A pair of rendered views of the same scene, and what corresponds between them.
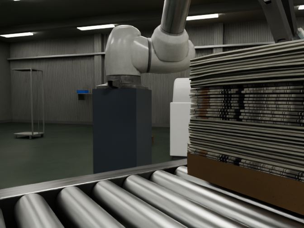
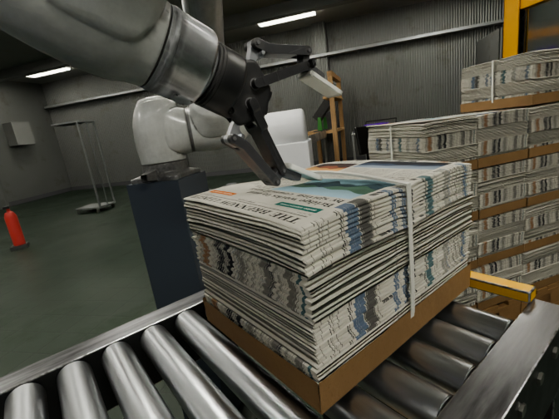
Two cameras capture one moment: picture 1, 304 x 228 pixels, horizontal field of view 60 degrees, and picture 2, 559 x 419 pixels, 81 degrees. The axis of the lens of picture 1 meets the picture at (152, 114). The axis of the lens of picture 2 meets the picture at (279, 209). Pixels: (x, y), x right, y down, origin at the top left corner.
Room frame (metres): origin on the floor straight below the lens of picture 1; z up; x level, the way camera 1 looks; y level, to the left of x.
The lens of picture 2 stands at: (-0.02, -0.20, 1.12)
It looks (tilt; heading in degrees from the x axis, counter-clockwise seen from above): 14 degrees down; 357
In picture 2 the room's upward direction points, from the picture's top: 8 degrees counter-clockwise
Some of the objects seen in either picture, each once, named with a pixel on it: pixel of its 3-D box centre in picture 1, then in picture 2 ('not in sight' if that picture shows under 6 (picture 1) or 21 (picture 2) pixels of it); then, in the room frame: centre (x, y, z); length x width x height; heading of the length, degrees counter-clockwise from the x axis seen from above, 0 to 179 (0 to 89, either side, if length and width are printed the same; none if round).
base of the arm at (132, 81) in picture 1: (121, 83); (162, 170); (1.16, 0.13, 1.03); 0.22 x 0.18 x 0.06; 162
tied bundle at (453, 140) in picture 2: not in sight; (418, 147); (1.46, -0.94, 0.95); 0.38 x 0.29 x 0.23; 15
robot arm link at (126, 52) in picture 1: (125, 51); (160, 130); (1.18, 0.12, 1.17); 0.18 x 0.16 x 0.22; 100
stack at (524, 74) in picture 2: not in sight; (510, 188); (1.60, -1.51, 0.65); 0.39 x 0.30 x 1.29; 14
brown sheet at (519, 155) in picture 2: not in sight; (467, 156); (1.53, -1.22, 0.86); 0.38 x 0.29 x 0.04; 13
